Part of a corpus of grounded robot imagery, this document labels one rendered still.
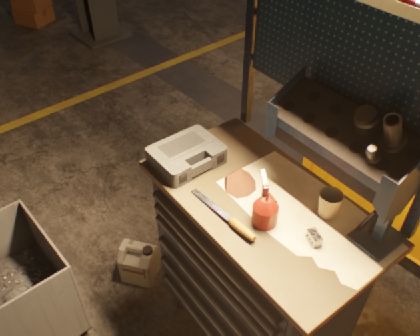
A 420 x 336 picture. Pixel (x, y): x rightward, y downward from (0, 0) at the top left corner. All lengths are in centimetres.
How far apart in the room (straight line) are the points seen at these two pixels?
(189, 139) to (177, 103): 211
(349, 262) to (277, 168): 47
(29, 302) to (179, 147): 87
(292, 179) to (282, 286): 47
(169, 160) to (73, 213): 142
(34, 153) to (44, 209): 61
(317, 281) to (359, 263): 16
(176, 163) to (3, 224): 105
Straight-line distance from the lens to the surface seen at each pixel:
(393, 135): 126
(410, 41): 130
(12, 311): 196
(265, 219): 142
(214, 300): 174
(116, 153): 331
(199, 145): 167
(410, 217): 152
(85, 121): 371
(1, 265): 244
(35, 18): 542
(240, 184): 158
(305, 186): 164
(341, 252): 146
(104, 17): 489
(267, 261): 139
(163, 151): 165
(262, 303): 141
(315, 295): 134
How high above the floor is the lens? 206
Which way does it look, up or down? 41 degrees down
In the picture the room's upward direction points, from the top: straight up
